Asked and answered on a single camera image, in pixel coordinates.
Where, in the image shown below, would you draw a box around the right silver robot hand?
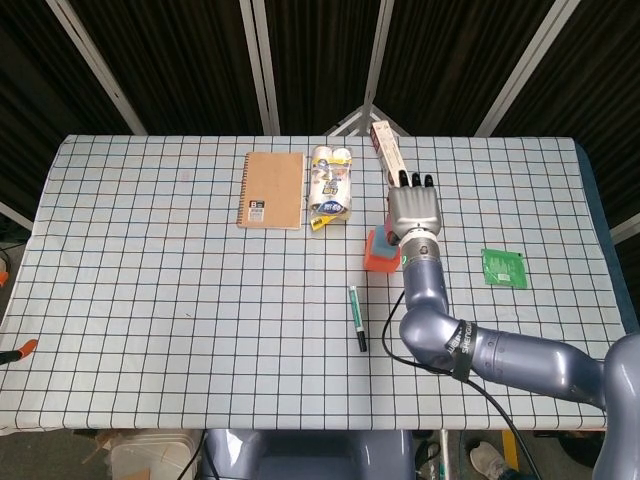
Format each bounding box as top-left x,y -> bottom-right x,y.
384,169 -> 444,247

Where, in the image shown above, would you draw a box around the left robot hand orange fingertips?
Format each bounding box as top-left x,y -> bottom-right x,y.
0,271 -> 39,367

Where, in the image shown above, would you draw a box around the medium blue foam block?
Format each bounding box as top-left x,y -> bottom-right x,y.
372,225 -> 402,262

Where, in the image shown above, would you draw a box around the large orange foam block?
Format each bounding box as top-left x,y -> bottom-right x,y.
363,229 -> 403,276

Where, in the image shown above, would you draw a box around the long white cardboard box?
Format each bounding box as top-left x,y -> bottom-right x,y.
370,120 -> 409,191

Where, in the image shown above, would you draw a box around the pack of paper cups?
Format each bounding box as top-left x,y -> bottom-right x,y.
306,144 -> 354,232

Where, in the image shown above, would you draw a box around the green sachet packet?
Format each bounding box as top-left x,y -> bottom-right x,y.
480,247 -> 529,290

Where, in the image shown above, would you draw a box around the green marker pen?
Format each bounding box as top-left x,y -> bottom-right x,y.
348,285 -> 368,353

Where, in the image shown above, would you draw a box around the brown spiral notebook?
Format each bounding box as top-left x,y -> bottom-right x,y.
235,151 -> 306,231

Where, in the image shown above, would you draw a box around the white plastic bin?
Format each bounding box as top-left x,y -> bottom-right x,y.
109,430 -> 199,480

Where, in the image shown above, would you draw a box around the blue checkered tablecloth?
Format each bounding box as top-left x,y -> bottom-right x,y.
0,133 -> 636,435

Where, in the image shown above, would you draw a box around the white metal table leg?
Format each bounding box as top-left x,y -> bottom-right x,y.
438,428 -> 452,480

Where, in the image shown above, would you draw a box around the white sneaker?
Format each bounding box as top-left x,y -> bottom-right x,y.
468,439 -> 507,479

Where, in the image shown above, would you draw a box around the grey-blue robot torso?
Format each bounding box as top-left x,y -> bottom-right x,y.
199,427 -> 417,480

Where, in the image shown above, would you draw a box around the black folding screen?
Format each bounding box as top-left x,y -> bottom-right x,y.
0,0 -> 640,246

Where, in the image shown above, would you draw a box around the black printed arm strap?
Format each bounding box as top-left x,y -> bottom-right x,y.
441,318 -> 475,382

